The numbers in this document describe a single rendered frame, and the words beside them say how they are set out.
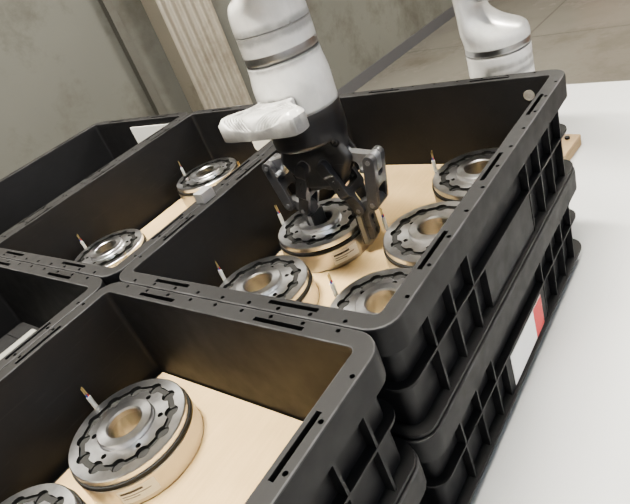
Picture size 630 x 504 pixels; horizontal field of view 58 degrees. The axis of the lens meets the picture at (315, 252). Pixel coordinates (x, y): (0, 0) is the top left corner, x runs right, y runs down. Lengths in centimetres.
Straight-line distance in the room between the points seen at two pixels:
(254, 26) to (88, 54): 235
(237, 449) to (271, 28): 34
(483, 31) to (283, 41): 42
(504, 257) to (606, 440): 18
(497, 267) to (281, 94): 24
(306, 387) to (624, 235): 49
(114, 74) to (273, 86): 239
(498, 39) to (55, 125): 218
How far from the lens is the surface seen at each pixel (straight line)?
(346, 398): 32
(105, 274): 57
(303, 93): 52
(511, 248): 53
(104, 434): 50
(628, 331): 65
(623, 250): 76
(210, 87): 303
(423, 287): 37
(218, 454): 47
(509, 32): 87
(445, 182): 63
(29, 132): 271
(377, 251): 60
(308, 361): 38
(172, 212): 91
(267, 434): 46
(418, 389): 41
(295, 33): 51
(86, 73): 282
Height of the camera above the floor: 115
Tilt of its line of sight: 30 degrees down
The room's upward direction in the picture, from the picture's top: 22 degrees counter-clockwise
